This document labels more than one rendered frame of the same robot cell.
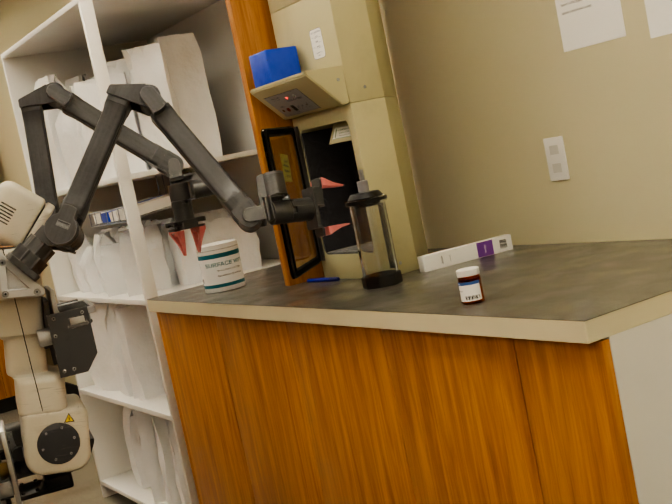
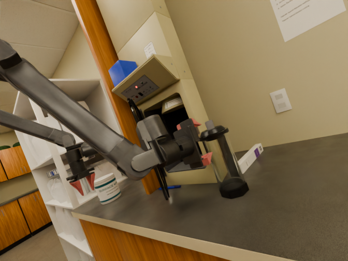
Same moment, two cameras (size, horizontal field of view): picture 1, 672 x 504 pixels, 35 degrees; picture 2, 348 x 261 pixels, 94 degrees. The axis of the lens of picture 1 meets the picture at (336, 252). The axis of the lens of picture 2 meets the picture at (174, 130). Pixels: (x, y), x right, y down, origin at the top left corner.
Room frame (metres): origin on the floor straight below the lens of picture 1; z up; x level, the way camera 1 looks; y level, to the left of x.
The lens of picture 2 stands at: (2.18, 0.21, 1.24)
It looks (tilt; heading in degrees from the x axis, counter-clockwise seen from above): 2 degrees down; 340
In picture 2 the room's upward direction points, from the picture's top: 21 degrees counter-clockwise
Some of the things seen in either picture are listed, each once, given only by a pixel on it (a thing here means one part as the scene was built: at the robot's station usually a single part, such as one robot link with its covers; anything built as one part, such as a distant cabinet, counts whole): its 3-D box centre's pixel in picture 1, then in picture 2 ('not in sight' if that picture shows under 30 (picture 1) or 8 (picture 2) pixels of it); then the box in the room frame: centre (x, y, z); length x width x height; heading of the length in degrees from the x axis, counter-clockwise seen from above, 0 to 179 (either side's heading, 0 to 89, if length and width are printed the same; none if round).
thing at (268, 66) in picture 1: (275, 67); (125, 74); (2.97, 0.06, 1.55); 0.10 x 0.10 x 0.09; 30
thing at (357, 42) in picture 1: (363, 134); (176, 107); (2.98, -0.14, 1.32); 0.32 x 0.25 x 0.77; 30
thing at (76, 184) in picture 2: (186, 238); (82, 184); (3.01, 0.41, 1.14); 0.07 x 0.07 x 0.09; 31
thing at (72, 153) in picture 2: (181, 191); (75, 155); (3.02, 0.40, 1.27); 0.07 x 0.06 x 0.07; 101
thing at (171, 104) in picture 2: (358, 128); (175, 103); (2.95, -0.13, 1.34); 0.18 x 0.18 x 0.05
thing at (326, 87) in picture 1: (297, 96); (143, 85); (2.89, 0.02, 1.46); 0.32 x 0.11 x 0.10; 30
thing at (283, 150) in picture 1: (292, 199); (149, 146); (2.90, 0.09, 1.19); 0.30 x 0.01 x 0.40; 166
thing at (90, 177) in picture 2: (191, 237); (86, 182); (3.02, 0.39, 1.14); 0.07 x 0.07 x 0.09; 31
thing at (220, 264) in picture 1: (220, 265); (107, 188); (3.33, 0.36, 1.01); 0.13 x 0.13 x 0.15
